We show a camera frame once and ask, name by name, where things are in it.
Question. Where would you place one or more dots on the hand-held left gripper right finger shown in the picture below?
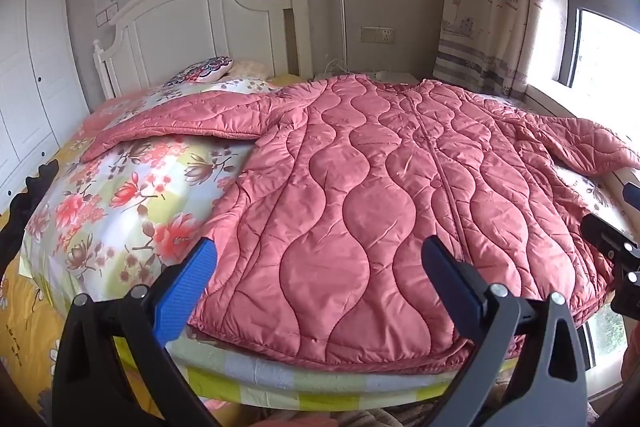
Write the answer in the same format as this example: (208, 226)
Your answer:
(452, 279)

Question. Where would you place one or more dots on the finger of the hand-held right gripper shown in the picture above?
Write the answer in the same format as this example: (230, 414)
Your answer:
(607, 229)
(627, 292)

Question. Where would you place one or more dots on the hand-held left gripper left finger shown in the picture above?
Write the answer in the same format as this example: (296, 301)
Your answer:
(192, 279)

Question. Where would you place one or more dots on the pink quilted jacket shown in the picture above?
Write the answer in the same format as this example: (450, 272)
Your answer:
(350, 207)

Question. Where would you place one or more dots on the floral quilt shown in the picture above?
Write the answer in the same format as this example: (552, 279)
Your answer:
(125, 187)

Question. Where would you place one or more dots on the yellow bedsheet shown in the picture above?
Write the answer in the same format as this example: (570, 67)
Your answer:
(25, 332)

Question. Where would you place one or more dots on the dark cloth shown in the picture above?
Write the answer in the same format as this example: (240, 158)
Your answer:
(27, 207)

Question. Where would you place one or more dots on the patterned pillow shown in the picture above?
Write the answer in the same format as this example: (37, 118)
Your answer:
(200, 69)

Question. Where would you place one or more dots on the white wooden headboard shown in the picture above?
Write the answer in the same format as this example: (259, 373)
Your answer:
(200, 22)

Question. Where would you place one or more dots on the white wardrobe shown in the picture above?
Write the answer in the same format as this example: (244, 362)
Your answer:
(35, 57)

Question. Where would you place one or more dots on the white thin pole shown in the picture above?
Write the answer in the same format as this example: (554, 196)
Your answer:
(342, 27)

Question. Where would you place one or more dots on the wall socket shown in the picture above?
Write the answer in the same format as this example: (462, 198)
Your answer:
(377, 34)

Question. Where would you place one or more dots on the white wall notice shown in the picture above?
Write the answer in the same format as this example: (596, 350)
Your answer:
(106, 2)

